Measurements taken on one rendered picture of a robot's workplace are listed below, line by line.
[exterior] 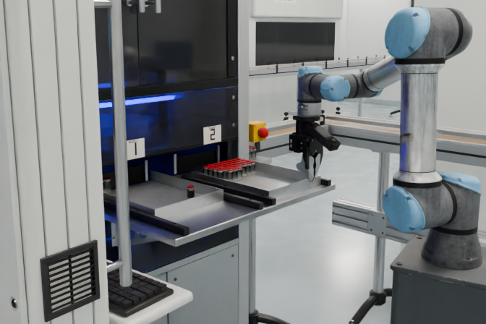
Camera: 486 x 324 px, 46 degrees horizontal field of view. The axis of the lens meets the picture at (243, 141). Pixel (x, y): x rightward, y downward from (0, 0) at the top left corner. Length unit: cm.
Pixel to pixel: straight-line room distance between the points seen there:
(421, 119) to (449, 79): 174
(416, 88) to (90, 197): 78
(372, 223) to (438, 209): 134
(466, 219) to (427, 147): 23
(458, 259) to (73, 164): 98
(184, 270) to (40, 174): 113
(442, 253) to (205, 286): 94
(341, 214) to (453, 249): 138
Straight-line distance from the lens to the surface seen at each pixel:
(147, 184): 193
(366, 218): 281
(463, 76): 313
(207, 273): 216
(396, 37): 141
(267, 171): 205
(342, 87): 169
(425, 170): 144
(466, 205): 154
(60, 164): 103
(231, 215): 161
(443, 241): 158
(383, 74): 169
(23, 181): 101
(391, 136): 263
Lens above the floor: 139
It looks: 11 degrees down
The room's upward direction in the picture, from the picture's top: straight up
